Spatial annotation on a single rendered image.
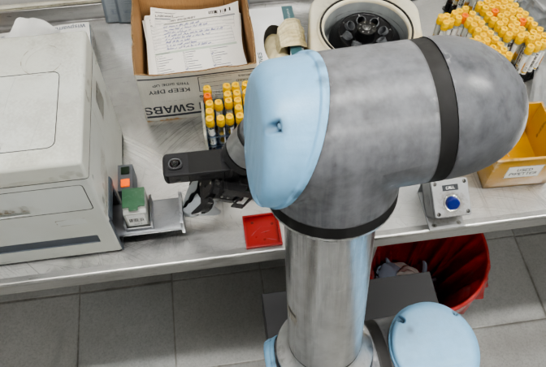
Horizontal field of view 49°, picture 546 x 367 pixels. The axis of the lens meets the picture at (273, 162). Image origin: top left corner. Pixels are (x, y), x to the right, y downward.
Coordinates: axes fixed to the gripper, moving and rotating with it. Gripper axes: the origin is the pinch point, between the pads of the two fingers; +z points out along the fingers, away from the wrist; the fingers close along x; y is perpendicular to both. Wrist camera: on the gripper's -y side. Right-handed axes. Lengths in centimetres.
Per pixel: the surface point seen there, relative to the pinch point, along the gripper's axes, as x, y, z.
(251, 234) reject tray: -4.4, 12.5, -1.9
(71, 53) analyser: 17.4, -25.0, -14.7
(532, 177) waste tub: -1, 60, -32
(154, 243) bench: -3.9, -3.1, 7.3
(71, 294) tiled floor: 26, 6, 103
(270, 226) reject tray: -3.2, 15.8, -3.8
